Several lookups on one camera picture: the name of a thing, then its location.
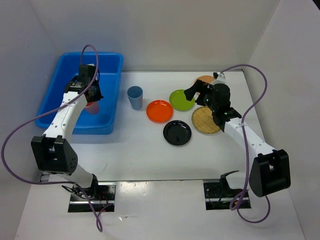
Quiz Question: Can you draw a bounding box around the black plastic plate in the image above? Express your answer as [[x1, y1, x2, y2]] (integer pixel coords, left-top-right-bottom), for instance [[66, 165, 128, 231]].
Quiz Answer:
[[162, 120, 192, 147]]

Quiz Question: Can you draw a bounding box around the orange plastic plate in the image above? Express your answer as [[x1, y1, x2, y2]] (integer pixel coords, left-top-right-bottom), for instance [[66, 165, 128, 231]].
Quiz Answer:
[[146, 99, 174, 124]]

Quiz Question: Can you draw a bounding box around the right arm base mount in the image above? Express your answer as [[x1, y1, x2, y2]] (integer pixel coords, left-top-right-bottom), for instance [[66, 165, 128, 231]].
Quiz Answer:
[[203, 179, 242, 211]]

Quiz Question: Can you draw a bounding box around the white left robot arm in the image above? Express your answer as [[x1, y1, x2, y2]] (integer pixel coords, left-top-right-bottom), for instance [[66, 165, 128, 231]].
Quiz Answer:
[[31, 63, 103, 200]]

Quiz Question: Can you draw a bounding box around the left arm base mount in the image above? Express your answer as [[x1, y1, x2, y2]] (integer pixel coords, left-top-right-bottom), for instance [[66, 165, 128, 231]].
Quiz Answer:
[[63, 181, 117, 214]]

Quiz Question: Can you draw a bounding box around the green plastic plate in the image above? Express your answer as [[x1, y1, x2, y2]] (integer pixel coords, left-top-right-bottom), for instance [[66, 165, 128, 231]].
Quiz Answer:
[[169, 89, 195, 112]]

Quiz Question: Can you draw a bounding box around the blue plastic cup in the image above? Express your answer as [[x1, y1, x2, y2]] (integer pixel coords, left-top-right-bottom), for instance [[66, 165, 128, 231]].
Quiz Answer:
[[127, 86, 143, 110]]

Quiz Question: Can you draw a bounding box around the pink plastic cup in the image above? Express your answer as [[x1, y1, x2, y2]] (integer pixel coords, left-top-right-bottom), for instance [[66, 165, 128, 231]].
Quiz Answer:
[[84, 101, 100, 115]]

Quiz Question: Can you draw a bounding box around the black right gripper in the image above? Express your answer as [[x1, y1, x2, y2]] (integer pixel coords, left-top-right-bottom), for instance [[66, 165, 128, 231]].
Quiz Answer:
[[184, 79, 218, 112]]

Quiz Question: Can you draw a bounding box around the brown woven bamboo tray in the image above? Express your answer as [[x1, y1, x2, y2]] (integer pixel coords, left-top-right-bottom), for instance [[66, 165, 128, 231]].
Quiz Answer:
[[194, 75, 216, 84]]

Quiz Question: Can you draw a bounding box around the green-rimmed bamboo tray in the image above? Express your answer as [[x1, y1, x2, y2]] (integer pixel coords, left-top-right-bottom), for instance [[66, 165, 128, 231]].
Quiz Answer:
[[191, 106, 221, 135]]

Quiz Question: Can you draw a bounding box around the blue plastic bin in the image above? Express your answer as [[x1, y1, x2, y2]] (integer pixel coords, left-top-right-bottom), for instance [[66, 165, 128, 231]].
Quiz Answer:
[[37, 51, 124, 135]]

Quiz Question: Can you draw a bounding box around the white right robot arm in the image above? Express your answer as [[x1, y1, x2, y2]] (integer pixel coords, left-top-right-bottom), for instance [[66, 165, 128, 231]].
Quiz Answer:
[[184, 79, 291, 197]]

